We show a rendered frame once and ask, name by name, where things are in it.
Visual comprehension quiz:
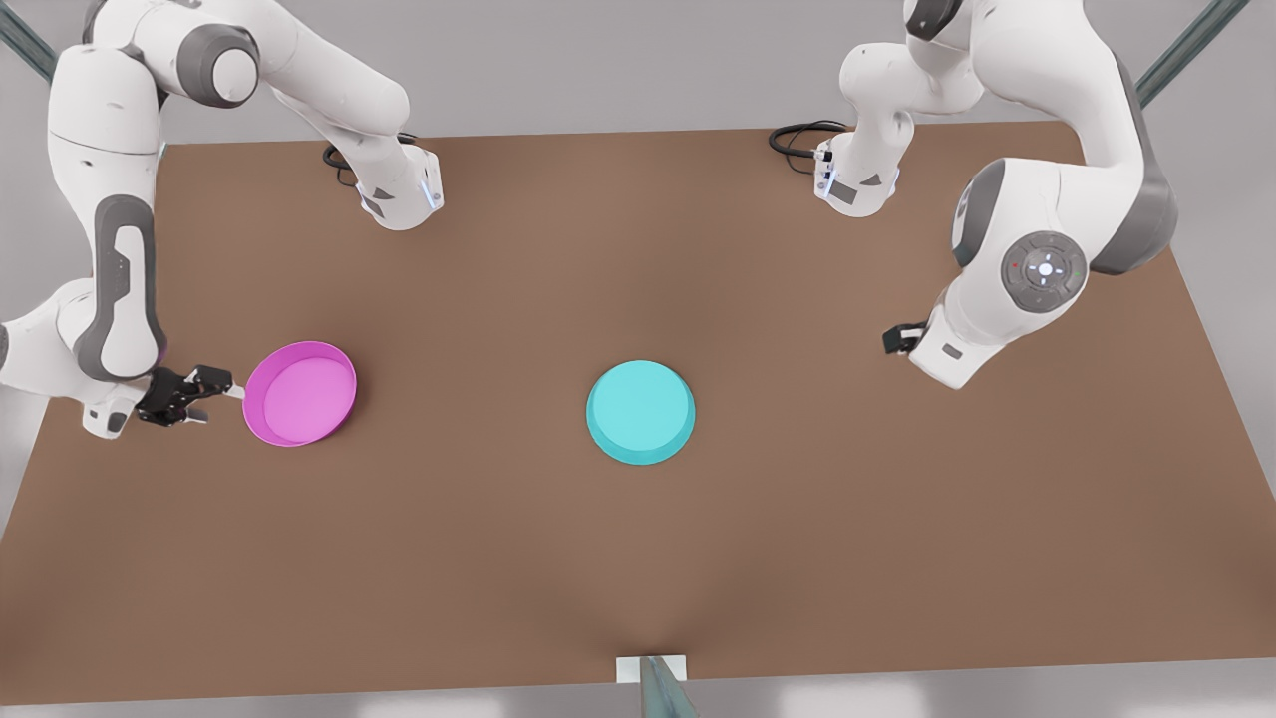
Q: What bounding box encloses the black cable loop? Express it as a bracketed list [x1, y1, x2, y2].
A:
[322, 132, 420, 188]
[769, 121, 848, 178]

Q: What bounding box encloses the silver frame post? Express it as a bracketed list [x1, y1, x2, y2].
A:
[1134, 0, 1251, 109]
[0, 6, 57, 83]
[616, 654, 699, 718]

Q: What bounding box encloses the pink plate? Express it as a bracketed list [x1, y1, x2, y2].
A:
[242, 340, 358, 447]

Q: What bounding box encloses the blue plate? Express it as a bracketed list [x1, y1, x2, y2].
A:
[585, 360, 697, 467]

